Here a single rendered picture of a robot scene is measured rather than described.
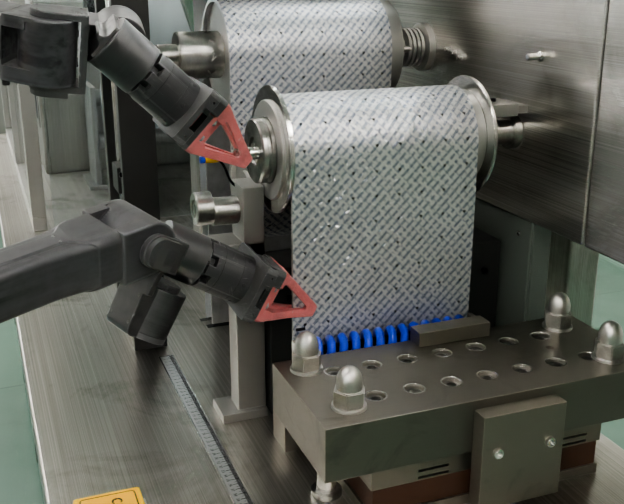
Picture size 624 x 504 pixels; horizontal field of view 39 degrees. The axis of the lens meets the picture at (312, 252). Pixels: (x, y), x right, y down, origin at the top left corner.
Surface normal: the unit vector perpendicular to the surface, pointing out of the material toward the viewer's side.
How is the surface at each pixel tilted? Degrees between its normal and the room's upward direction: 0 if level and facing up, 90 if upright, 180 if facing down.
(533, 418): 90
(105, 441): 0
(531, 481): 90
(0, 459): 0
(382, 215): 90
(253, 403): 90
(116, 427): 0
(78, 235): 12
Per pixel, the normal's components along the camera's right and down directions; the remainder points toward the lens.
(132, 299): -0.54, -0.14
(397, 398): 0.00, -0.95
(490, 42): -0.93, 0.11
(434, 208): 0.36, 0.30
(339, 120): 0.28, -0.37
